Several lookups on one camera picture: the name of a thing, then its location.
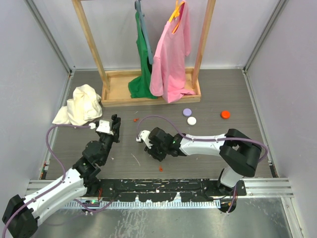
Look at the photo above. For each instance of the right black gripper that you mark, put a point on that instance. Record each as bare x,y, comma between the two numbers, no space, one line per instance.
152,151

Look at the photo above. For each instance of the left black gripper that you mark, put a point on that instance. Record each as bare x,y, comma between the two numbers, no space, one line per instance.
114,129

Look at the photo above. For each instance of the white earbud case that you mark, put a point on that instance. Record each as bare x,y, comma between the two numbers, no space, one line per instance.
191,121

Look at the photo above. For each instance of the purple earbud case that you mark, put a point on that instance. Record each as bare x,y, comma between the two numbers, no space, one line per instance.
187,112

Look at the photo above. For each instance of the orange earbud case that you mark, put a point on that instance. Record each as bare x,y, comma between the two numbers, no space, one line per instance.
225,114

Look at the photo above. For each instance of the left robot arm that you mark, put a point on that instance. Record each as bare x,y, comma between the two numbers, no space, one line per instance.
23,216

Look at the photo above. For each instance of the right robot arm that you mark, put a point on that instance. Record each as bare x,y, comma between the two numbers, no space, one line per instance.
240,153

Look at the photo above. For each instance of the cream white cloth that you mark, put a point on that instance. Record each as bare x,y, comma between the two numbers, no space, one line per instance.
83,107

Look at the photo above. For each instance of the wooden clothes rack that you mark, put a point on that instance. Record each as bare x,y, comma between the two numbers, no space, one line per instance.
115,90

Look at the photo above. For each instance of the green shirt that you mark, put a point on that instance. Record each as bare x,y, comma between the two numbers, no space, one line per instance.
139,87

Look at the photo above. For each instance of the pink t-shirt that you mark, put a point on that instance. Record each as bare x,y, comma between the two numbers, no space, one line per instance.
168,76

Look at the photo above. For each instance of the grey-blue hanger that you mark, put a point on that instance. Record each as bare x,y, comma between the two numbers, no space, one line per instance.
138,8

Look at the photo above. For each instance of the yellow hanger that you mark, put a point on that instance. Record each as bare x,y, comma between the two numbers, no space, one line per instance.
176,14

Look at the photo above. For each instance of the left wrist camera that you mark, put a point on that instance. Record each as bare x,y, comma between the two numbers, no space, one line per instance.
101,126

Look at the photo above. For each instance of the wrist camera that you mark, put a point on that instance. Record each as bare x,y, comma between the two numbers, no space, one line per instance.
143,137
101,126

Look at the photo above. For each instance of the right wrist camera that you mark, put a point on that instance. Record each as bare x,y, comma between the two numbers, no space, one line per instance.
143,137

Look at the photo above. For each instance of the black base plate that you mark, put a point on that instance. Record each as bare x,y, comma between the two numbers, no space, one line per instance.
159,190

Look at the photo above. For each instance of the grey cable duct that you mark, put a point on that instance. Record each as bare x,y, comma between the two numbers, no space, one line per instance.
137,204

